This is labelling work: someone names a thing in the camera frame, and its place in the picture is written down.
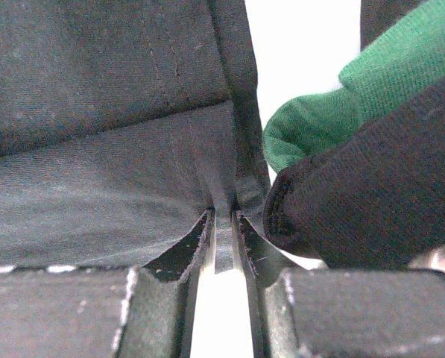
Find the white folded t-shirt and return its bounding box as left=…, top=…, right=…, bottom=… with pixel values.
left=408, top=246, right=445, bottom=271

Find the green folded t-shirt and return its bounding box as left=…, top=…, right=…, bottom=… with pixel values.
left=262, top=1, right=445, bottom=172

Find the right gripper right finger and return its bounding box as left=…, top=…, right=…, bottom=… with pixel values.
left=231, top=211, right=445, bottom=357

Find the black t-shirt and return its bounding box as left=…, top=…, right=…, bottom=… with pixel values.
left=264, top=78, right=445, bottom=269
left=0, top=1, right=270, bottom=272

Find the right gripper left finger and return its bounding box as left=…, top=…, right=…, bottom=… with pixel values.
left=0, top=210, right=215, bottom=357

